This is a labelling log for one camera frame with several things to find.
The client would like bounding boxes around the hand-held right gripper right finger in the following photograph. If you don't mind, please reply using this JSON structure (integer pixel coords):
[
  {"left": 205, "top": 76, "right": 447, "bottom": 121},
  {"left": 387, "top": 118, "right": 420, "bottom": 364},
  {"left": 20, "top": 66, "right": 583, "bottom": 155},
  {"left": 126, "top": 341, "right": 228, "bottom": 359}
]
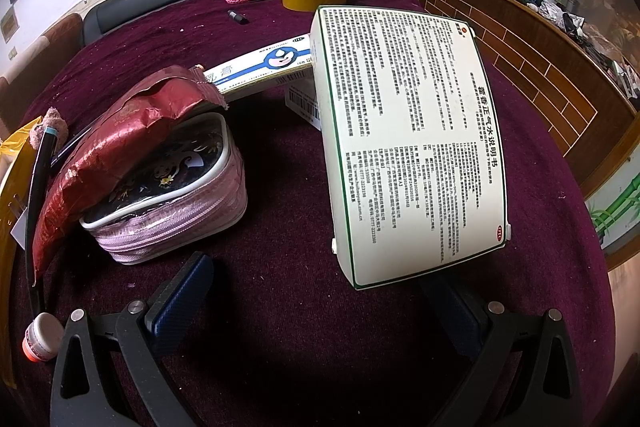
[{"left": 420, "top": 274, "right": 583, "bottom": 427}]

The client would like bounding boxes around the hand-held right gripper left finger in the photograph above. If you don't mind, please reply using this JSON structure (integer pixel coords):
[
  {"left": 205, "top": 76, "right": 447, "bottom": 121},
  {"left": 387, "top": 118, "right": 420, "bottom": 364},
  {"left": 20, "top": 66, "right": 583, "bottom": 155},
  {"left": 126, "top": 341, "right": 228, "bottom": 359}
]
[{"left": 50, "top": 252, "right": 215, "bottom": 427}]

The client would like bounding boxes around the pink zipper pouch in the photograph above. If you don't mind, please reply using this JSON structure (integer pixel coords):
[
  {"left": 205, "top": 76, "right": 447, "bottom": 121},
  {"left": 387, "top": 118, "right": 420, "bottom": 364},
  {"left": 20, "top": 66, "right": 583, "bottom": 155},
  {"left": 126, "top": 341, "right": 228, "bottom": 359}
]
[{"left": 79, "top": 112, "right": 249, "bottom": 266}]

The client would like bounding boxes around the small bottle with orange cap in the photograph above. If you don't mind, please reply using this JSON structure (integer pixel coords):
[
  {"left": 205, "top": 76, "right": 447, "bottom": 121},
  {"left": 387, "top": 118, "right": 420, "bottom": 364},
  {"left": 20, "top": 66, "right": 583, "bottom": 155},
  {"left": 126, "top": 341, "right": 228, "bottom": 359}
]
[{"left": 21, "top": 312, "right": 66, "bottom": 362}]

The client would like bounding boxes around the red foil packet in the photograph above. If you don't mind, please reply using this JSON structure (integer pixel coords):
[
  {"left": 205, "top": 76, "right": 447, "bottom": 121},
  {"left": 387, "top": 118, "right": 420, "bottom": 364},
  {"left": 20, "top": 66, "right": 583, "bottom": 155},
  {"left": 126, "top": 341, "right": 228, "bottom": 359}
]
[{"left": 30, "top": 65, "right": 229, "bottom": 288}]

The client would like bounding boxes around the black marker with blue cap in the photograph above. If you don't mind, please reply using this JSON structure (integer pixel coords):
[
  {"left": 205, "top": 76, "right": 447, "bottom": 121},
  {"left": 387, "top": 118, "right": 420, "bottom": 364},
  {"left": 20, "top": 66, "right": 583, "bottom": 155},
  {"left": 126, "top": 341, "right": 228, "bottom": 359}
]
[{"left": 25, "top": 129, "right": 60, "bottom": 314}]

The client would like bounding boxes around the large white medicine box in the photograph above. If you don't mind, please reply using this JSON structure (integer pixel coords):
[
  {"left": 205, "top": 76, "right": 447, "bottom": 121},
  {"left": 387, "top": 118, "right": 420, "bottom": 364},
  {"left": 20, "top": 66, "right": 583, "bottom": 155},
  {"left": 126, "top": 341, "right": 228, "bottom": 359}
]
[{"left": 310, "top": 5, "right": 514, "bottom": 291}]

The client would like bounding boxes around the yellow-rimmed white tray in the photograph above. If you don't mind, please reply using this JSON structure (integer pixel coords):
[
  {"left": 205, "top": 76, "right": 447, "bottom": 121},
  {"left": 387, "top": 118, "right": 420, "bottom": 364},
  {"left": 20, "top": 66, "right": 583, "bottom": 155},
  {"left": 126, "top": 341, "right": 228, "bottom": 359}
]
[{"left": 0, "top": 117, "right": 47, "bottom": 390}]

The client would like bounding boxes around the pink fluffy pompom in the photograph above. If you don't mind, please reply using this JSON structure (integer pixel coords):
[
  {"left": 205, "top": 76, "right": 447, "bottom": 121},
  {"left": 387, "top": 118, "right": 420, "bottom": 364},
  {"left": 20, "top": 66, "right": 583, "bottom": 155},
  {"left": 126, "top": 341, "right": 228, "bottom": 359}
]
[{"left": 29, "top": 107, "right": 69, "bottom": 150}]

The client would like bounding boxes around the maroon tablecloth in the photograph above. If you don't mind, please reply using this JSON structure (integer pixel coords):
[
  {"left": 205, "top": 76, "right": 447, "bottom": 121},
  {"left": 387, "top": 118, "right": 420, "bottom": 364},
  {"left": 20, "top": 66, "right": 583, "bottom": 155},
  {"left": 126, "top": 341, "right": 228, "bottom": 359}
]
[{"left": 10, "top": 0, "right": 617, "bottom": 427}]

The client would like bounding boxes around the thin blue pen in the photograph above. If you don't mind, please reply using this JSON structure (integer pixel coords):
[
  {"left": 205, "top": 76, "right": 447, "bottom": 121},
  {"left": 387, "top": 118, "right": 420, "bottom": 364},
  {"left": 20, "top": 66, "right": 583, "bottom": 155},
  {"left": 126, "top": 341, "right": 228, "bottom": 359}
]
[{"left": 50, "top": 126, "right": 97, "bottom": 168}]

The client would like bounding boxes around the white orange box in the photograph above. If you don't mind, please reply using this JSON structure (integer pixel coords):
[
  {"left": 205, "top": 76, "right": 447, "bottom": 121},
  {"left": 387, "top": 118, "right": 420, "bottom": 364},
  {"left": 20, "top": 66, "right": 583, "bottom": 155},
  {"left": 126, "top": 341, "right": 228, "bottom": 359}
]
[{"left": 202, "top": 33, "right": 317, "bottom": 102}]

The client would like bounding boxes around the wooden cabinet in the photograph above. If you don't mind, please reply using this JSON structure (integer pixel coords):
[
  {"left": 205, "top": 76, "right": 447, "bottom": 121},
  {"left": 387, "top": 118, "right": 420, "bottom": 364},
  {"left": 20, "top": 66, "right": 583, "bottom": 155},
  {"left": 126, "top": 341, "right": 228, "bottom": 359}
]
[{"left": 395, "top": 0, "right": 640, "bottom": 270}]

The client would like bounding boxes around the brown armchair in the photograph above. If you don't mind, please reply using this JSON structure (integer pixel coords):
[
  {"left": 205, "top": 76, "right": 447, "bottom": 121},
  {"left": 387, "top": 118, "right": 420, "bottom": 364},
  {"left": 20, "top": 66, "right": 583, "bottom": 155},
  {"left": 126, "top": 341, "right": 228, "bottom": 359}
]
[{"left": 0, "top": 13, "right": 84, "bottom": 140}]

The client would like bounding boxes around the clutter on cabinet counter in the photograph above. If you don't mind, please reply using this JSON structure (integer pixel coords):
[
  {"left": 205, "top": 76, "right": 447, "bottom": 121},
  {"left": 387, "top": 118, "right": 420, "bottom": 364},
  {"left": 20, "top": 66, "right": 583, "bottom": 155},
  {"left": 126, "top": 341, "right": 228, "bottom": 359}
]
[{"left": 480, "top": 0, "right": 640, "bottom": 102}]

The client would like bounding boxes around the bamboo wall decoration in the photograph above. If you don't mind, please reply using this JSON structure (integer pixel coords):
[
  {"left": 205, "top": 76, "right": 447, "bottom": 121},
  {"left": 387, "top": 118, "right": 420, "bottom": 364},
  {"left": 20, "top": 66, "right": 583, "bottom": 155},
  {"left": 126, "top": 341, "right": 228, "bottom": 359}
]
[{"left": 584, "top": 172, "right": 640, "bottom": 254}]

